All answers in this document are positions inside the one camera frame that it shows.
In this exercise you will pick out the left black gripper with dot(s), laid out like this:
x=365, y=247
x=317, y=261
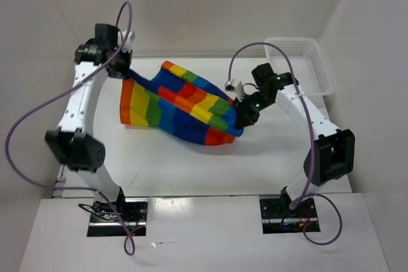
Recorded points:
x=124, y=73

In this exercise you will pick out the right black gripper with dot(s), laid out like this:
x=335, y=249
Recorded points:
x=245, y=116

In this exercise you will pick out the rainbow striped shorts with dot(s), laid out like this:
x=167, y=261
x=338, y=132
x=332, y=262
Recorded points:
x=180, y=103

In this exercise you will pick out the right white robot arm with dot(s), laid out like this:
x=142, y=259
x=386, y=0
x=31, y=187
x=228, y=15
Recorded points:
x=331, y=154

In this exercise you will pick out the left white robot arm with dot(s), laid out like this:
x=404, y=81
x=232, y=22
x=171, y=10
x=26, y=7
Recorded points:
x=107, y=55

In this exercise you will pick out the white plastic basket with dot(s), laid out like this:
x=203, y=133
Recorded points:
x=307, y=61

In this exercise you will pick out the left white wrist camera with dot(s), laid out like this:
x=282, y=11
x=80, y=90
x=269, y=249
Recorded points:
x=128, y=39

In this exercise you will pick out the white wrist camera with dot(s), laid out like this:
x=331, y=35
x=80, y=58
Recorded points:
x=237, y=88
x=128, y=39

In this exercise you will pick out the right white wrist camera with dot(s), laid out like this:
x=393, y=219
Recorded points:
x=237, y=88

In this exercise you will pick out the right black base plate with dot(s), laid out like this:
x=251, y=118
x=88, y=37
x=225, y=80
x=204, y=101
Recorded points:
x=277, y=220

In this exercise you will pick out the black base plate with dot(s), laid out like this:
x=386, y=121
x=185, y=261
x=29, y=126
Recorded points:
x=277, y=220
x=104, y=223

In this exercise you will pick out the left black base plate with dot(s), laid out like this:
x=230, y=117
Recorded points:
x=104, y=223

